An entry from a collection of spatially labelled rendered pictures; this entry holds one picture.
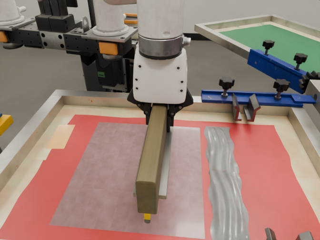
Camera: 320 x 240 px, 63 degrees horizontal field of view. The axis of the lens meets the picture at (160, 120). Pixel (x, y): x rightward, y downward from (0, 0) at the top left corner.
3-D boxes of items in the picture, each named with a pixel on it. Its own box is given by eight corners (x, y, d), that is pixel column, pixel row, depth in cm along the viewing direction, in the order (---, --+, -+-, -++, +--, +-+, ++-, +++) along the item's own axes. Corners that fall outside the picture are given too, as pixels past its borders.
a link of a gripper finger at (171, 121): (184, 98, 53) (182, 124, 57) (168, 97, 53) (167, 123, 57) (183, 106, 50) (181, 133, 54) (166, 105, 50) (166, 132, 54)
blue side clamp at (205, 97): (200, 115, 83) (202, 96, 79) (199, 107, 87) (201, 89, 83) (297, 121, 81) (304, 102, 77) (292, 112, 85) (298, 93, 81)
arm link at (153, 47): (191, 26, 46) (190, 42, 48) (141, 25, 47) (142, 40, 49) (191, 41, 40) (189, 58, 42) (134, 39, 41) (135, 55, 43)
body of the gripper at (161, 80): (190, 37, 47) (186, 91, 54) (135, 35, 48) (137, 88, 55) (189, 53, 41) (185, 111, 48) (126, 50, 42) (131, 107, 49)
